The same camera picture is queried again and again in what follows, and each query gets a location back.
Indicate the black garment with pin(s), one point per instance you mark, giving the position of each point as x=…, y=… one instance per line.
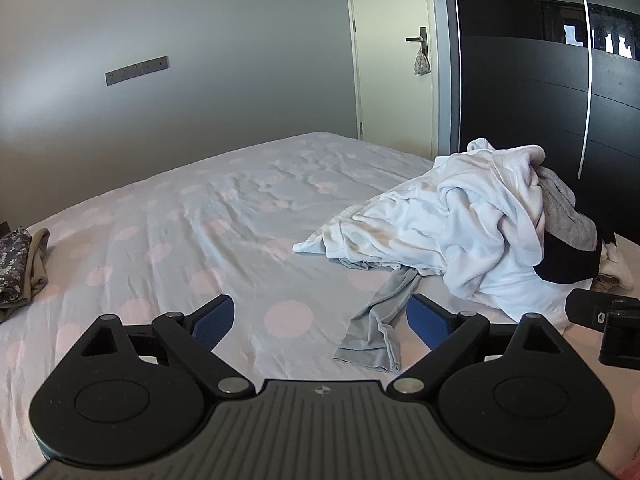
x=564, y=264

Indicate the grey door frame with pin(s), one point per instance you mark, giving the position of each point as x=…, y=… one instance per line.
x=449, y=75

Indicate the metal door handle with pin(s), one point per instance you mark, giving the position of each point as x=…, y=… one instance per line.
x=420, y=38

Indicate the light blue garment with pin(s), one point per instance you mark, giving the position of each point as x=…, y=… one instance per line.
x=370, y=339

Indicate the beige folded garment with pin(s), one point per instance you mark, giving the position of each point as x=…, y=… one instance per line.
x=36, y=278

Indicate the cream door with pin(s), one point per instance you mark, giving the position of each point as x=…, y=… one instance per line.
x=395, y=107

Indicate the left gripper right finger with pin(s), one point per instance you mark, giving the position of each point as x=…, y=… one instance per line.
x=513, y=395

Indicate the black wardrobe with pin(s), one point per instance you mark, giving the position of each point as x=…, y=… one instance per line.
x=562, y=74

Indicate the dark floral folded garment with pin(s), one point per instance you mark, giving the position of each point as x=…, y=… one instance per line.
x=13, y=259

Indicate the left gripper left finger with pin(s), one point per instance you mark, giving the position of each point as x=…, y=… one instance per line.
x=133, y=393

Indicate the polka dot bed sheet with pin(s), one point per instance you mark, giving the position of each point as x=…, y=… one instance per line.
x=224, y=225

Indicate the small hanging fabric pouch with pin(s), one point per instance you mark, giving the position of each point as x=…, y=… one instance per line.
x=421, y=65

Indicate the white garment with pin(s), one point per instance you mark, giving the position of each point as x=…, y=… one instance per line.
x=400, y=228

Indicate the grey knit garment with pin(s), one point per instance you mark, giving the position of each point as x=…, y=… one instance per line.
x=561, y=218

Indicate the cream long sleeve shirt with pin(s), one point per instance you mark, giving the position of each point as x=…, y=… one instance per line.
x=492, y=236

